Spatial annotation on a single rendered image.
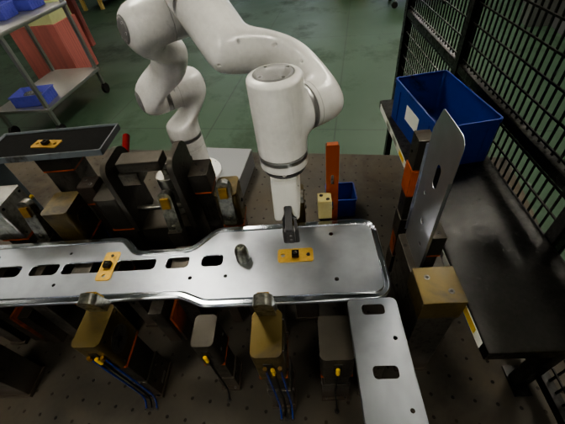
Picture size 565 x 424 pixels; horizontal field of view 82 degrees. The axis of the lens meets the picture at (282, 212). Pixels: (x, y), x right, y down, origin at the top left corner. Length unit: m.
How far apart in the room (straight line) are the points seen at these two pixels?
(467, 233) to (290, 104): 0.53
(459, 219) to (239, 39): 0.61
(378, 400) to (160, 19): 0.85
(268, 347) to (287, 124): 0.39
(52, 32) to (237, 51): 4.99
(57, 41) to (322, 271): 5.12
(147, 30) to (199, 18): 0.25
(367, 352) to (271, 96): 0.48
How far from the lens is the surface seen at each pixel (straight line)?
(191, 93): 1.20
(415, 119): 1.02
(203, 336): 0.73
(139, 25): 0.84
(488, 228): 0.86
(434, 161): 0.64
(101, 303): 0.76
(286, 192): 0.56
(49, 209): 1.05
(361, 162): 1.52
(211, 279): 0.78
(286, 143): 0.51
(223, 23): 0.59
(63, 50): 5.55
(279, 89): 0.46
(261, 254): 0.79
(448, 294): 0.69
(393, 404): 0.65
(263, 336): 0.64
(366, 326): 0.69
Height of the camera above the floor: 1.62
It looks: 46 degrees down
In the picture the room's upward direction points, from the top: 8 degrees counter-clockwise
